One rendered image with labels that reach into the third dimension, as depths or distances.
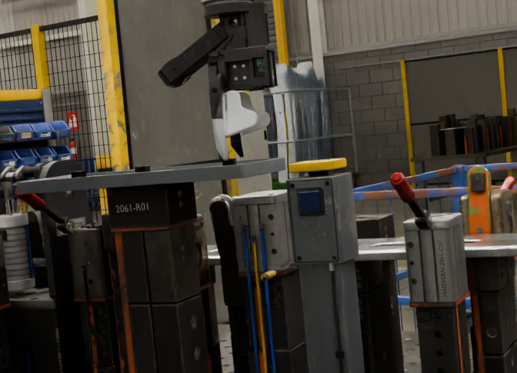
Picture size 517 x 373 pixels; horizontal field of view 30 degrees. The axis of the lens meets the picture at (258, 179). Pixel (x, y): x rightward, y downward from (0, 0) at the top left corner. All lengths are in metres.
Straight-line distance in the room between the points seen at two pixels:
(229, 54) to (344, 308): 0.37
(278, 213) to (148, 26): 3.52
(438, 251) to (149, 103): 3.58
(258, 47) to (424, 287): 0.41
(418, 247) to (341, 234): 0.17
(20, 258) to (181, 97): 3.43
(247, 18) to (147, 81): 3.55
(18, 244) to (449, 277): 0.73
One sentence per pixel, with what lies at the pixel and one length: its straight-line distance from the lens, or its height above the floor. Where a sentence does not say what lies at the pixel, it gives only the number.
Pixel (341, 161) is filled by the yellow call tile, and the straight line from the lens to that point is 1.27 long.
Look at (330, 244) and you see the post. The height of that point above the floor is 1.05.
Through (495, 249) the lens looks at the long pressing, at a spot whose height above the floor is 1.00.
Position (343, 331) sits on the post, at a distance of 1.26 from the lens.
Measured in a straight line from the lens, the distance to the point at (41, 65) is 6.30.
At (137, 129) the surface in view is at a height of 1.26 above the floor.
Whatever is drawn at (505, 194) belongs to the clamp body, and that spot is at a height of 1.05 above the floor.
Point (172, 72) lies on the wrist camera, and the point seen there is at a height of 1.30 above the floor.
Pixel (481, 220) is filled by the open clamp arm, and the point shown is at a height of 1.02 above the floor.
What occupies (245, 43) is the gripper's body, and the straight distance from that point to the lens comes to 1.31.
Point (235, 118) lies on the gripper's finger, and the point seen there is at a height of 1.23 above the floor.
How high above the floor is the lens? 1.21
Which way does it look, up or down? 3 degrees down
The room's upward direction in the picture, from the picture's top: 6 degrees counter-clockwise
